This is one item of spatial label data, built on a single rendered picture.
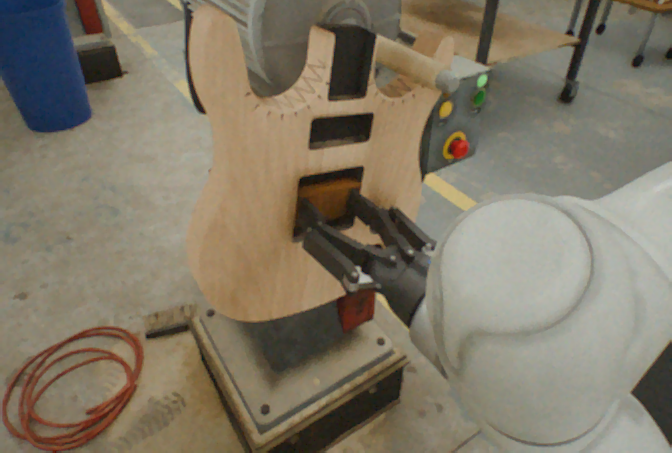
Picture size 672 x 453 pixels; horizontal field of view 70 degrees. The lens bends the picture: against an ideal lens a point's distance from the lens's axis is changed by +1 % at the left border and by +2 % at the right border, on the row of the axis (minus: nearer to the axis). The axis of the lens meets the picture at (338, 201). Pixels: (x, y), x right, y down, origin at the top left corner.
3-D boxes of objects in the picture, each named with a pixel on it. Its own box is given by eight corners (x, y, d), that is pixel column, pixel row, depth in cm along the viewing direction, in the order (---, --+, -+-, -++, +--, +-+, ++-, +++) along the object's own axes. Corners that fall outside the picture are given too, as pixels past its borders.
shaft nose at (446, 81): (431, 86, 56) (441, 66, 55) (443, 91, 58) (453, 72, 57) (443, 92, 55) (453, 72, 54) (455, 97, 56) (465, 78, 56)
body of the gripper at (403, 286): (399, 347, 48) (347, 289, 54) (458, 320, 52) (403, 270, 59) (416, 290, 44) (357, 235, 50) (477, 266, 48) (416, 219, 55)
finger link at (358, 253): (394, 284, 53) (387, 291, 52) (315, 241, 58) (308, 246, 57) (401, 257, 51) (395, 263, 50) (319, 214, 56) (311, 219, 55)
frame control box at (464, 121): (335, 159, 115) (335, 54, 100) (404, 135, 125) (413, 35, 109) (400, 211, 99) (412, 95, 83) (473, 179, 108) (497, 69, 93)
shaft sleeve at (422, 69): (342, 44, 68) (351, 22, 67) (357, 51, 70) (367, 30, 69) (427, 88, 56) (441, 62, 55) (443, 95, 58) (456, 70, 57)
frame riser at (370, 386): (185, 370, 167) (170, 324, 152) (332, 296, 194) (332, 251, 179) (247, 507, 133) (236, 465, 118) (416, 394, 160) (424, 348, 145)
